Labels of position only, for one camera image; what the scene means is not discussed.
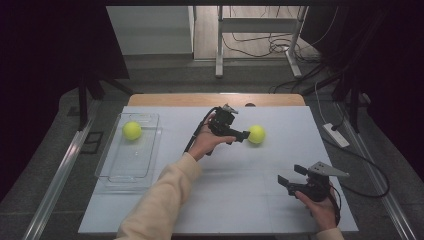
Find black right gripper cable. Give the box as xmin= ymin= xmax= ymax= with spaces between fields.
xmin=322 ymin=136 xmax=391 ymax=226

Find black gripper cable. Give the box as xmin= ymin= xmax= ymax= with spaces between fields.
xmin=183 ymin=107 xmax=218 ymax=154
xmin=322 ymin=136 xmax=391 ymax=226

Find metal floor rail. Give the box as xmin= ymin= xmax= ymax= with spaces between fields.
xmin=334 ymin=101 xmax=418 ymax=240
xmin=21 ymin=99 xmax=101 ymax=240

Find white power strip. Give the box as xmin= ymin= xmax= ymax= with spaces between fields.
xmin=322 ymin=122 xmax=351 ymax=149

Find person's left hand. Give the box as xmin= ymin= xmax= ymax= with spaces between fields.
xmin=187 ymin=123 xmax=238 ymax=163

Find yellow tennis ball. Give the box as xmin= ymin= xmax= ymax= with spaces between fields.
xmin=121 ymin=120 xmax=143 ymax=141
xmin=247 ymin=124 xmax=267 ymax=145

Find dark curtain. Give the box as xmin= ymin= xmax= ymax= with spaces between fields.
xmin=301 ymin=0 xmax=424 ymax=183
xmin=0 ymin=0 xmax=130 ymax=203

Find tangled black floor cables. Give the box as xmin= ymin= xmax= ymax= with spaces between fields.
xmin=221 ymin=5 xmax=339 ymax=95

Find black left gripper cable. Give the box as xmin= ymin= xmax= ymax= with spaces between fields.
xmin=183 ymin=107 xmax=218 ymax=154

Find black metal stand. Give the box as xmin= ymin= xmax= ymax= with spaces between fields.
xmin=77 ymin=74 xmax=134 ymax=132
xmin=301 ymin=71 xmax=363 ymax=134

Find white power strip cable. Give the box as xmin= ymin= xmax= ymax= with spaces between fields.
xmin=314 ymin=81 xmax=329 ymax=125

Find dark floor socket cover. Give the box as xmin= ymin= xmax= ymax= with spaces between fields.
xmin=80 ymin=131 xmax=104 ymax=155

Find white board sheet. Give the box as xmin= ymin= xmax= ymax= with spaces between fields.
xmin=78 ymin=105 xmax=359 ymax=234

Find person's right hand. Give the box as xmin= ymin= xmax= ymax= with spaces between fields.
xmin=294 ymin=181 xmax=339 ymax=232

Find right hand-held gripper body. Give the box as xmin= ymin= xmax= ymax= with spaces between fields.
xmin=287 ymin=161 xmax=350 ymax=203

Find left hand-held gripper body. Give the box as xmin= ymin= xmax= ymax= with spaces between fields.
xmin=207 ymin=103 xmax=240 ymax=137

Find clear plastic container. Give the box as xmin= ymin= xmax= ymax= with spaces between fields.
xmin=94 ymin=112 xmax=164 ymax=193

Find white metal desk frame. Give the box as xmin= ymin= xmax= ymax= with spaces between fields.
xmin=214 ymin=5 xmax=309 ymax=79

